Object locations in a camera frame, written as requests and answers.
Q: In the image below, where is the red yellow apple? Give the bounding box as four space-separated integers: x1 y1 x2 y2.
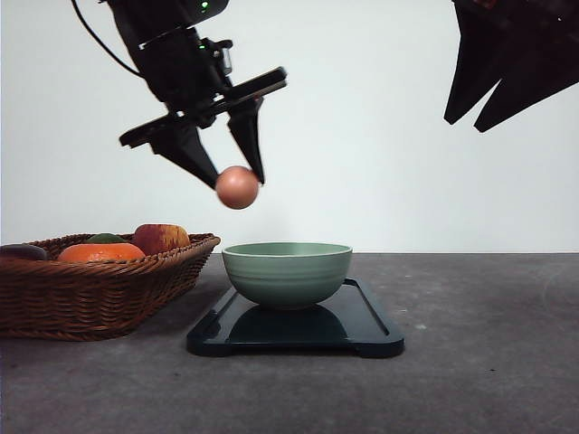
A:
131 224 190 256

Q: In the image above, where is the brown woven wicker basket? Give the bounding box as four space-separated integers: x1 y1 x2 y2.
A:
0 233 221 340

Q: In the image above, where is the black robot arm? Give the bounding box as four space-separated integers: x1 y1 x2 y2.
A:
107 0 288 188

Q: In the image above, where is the green lime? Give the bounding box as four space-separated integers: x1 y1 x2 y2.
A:
86 233 123 243

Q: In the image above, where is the light green bowl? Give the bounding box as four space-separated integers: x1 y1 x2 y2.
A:
222 242 353 307

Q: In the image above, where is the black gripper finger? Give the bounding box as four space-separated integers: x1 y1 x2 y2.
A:
474 79 579 133
149 127 218 189
227 97 265 184
444 50 502 125

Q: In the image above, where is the brown egg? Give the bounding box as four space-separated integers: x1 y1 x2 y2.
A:
216 165 258 210

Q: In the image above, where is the dark teal rectangular tray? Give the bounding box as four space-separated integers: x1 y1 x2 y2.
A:
186 278 404 357

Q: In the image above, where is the orange mandarin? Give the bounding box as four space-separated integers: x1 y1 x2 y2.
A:
58 243 146 263

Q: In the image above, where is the dark red plum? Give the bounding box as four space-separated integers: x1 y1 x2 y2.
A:
0 244 47 261

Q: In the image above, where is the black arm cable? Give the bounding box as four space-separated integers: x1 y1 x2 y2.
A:
71 0 142 77

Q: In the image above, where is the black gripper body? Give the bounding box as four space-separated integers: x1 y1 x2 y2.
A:
119 27 288 149
448 0 579 106

